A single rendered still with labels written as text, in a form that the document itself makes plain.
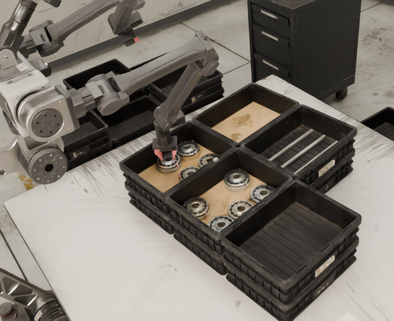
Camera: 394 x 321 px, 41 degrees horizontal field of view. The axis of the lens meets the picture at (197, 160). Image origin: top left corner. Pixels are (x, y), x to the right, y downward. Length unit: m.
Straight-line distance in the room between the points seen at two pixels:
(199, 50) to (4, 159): 0.80
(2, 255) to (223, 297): 1.75
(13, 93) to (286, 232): 1.04
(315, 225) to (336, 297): 0.26
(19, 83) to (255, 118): 1.22
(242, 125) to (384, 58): 2.41
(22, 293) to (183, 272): 0.77
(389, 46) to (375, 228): 2.89
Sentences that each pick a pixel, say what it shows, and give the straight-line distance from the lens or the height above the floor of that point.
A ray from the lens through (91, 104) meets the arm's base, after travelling 1.61.
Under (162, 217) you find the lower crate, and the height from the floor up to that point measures 0.80.
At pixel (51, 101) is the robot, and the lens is 1.55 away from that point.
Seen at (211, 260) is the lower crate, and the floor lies 0.74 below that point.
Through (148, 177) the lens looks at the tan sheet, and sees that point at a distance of 2.25.
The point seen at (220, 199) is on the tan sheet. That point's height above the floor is 0.83.
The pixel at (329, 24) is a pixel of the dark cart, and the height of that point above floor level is 0.69.
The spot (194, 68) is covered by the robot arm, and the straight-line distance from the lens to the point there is 1.84.
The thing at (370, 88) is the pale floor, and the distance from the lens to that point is 4.28.
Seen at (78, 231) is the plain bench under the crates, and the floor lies 0.70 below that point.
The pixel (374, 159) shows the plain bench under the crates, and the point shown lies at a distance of 2.49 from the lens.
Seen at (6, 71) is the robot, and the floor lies 1.53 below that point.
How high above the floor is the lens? 2.27
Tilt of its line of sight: 39 degrees down
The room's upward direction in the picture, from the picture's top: 8 degrees counter-clockwise
